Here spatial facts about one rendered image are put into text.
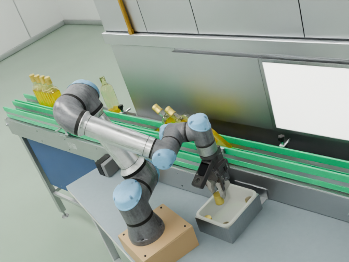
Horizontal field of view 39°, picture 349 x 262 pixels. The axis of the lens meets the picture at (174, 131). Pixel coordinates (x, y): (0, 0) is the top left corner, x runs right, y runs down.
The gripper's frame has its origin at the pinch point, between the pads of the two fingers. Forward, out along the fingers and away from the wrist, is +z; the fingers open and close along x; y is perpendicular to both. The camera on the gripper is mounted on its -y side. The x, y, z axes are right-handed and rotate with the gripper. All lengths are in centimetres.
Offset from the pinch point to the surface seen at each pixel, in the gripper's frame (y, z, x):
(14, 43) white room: 243, 76, 607
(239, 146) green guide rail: 30.3, -0.2, 10.0
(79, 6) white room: 342, 59, 546
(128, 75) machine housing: 42, -23, 85
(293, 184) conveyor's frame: 20.6, 4.5, -20.9
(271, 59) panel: 39, -40, -10
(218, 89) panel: 38.9, -23.3, 21.0
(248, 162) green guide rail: 22.8, 0.9, 0.7
